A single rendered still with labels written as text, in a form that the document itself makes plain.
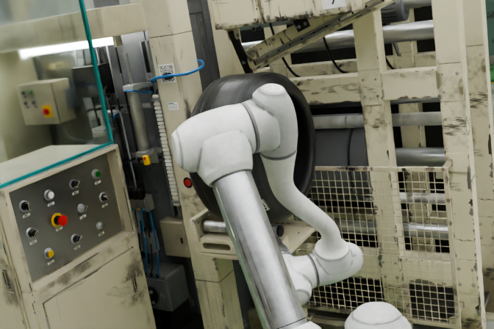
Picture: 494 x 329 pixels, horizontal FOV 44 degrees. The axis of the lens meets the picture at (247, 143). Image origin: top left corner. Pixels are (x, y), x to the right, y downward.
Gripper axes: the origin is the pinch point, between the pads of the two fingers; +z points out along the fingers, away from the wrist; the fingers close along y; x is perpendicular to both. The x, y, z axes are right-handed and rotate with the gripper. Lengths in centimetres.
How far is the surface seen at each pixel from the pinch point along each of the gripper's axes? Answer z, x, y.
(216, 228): 20.0, -16.4, 15.8
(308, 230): 15.2, 14.7, 37.0
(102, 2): 123, -14, -47
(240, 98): 23.5, 15.6, -28.9
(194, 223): 23.9, -22.8, 11.2
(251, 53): 73, 32, -13
